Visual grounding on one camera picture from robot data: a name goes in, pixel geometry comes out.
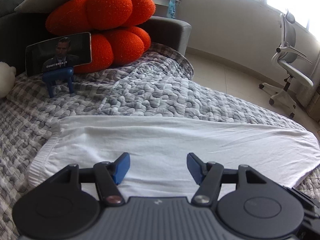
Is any white garment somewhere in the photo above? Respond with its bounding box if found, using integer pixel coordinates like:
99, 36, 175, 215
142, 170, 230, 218
28, 116, 319, 198

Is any grey checked quilt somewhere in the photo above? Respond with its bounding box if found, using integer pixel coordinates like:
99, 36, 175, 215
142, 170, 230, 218
0, 42, 320, 240

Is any blue phone stand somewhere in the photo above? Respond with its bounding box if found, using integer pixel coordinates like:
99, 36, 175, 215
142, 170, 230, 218
42, 67, 74, 98

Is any smartphone on stand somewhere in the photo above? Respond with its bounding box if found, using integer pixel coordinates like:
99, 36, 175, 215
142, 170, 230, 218
25, 32, 92, 76

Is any grey office chair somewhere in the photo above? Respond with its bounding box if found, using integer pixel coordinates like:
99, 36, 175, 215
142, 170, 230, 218
259, 11, 313, 119

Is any white plush toy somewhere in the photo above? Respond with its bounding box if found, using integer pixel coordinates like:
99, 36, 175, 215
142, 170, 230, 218
0, 62, 16, 98

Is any orange flower cushion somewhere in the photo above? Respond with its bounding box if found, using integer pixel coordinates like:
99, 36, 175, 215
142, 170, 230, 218
46, 0, 156, 74

